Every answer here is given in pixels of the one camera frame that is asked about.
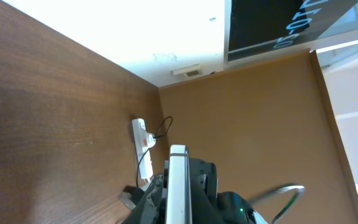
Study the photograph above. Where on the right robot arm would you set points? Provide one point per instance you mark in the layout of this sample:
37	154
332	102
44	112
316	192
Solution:
232	208

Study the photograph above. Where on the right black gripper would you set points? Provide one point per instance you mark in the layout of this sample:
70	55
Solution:
203	184

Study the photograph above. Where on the white power strip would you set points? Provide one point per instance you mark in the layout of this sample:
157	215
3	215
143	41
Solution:
144	158

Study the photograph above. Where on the white USB charger plug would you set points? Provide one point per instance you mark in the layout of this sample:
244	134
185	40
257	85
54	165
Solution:
148	140

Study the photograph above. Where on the white wall fixture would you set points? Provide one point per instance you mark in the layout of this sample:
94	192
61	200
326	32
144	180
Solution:
188	72

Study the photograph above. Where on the dark sign with lettering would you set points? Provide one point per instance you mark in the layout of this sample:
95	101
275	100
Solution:
259	26

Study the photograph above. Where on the black smartphone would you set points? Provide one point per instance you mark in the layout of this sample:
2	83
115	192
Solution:
178	207

